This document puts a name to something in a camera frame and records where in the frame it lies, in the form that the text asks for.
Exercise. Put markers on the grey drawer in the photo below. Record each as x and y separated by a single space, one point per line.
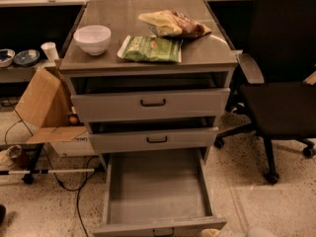
151 105
153 140
160 193

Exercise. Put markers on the grey top drawer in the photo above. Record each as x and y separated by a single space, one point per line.
151 105

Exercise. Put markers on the low grey side shelf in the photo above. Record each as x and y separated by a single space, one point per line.
15 73

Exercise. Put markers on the grey bottom drawer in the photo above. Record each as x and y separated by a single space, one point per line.
160 193

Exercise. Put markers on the green chip bag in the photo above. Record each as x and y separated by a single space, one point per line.
150 49

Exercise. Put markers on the blue bowl on shelf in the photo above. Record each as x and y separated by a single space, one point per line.
27 58

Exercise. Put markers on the grey drawer cabinet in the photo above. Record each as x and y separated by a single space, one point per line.
207 63

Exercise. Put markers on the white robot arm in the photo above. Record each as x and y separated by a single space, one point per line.
252 232

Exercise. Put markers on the white blue bowl at edge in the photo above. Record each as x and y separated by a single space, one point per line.
6 57

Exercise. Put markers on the yellow brown chip bag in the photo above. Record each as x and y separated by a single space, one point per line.
173 24

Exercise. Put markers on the white ceramic bowl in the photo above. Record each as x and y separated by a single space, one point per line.
94 39

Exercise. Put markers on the grey middle drawer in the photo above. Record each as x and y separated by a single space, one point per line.
153 140

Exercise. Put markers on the white paper cup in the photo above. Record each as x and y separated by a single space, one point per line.
49 49

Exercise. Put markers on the small brown cup on floor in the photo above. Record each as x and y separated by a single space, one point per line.
17 154

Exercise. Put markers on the brown cardboard box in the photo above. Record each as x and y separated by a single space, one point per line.
46 105

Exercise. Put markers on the black office chair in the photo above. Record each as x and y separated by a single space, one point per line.
275 77

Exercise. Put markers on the black and white stand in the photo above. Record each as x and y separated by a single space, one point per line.
7 167

